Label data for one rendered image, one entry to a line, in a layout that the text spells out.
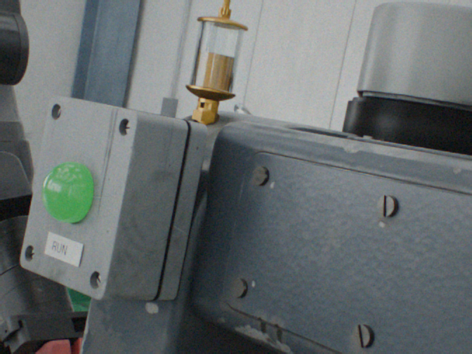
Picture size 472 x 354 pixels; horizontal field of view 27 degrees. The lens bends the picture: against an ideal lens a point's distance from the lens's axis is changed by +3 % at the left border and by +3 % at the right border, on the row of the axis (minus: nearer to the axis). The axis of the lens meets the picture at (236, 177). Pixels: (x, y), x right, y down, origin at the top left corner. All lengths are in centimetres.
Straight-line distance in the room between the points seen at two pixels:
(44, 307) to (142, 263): 40
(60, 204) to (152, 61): 864
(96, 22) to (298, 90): 258
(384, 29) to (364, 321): 21
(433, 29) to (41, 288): 45
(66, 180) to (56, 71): 886
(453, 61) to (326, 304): 19
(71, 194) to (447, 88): 22
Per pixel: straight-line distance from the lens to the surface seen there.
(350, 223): 41
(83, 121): 48
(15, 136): 96
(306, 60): 763
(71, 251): 48
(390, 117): 55
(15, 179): 92
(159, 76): 897
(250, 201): 45
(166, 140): 46
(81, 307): 597
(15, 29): 77
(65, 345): 84
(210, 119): 53
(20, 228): 90
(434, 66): 55
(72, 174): 46
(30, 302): 86
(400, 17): 56
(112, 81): 911
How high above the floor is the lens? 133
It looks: 3 degrees down
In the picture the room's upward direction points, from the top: 11 degrees clockwise
